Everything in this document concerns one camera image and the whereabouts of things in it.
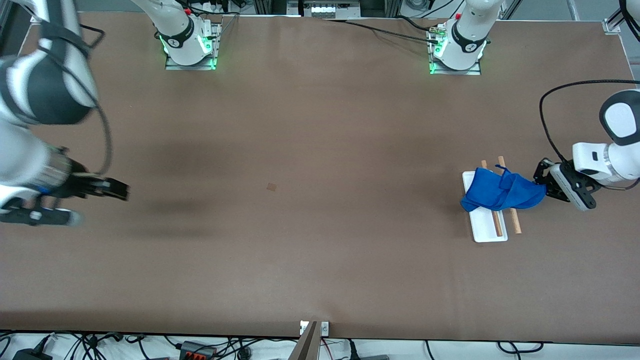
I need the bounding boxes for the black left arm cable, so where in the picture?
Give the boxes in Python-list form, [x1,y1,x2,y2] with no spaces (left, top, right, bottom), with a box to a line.
[539,79,640,166]

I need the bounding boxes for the short black table cable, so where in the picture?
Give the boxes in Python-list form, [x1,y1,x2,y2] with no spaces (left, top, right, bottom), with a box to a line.
[395,15,446,33]

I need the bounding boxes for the black orange connector box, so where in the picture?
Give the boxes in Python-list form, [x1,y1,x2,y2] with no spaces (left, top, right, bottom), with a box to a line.
[179,341,217,360]

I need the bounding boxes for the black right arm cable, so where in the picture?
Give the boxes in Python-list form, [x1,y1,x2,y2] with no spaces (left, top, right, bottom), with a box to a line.
[42,22,113,176]

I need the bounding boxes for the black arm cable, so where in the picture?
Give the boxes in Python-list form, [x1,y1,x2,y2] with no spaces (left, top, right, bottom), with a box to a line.
[42,22,113,176]
[539,79,640,166]

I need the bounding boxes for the wooden rack rod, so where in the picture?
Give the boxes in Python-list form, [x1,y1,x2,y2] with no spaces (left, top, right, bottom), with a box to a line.
[481,160,504,237]
[497,156,523,235]

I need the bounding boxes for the white power strip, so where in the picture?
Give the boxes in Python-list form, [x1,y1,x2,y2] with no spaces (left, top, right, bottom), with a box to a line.
[302,0,362,20]

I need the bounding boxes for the blue towel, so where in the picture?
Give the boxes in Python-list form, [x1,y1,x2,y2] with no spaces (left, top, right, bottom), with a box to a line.
[460,165,548,213]

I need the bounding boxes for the long black table cable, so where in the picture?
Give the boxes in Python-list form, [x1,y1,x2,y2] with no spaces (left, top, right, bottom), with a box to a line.
[322,18,441,45]

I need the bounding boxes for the white towel rack base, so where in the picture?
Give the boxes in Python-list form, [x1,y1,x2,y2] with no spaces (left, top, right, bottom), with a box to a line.
[462,171,509,243]

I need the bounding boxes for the looped black floor cable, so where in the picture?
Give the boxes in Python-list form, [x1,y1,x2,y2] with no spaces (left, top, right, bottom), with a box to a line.
[497,341,545,354]

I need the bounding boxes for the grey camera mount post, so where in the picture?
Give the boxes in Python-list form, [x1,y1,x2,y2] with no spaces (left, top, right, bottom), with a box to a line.
[287,321,321,360]

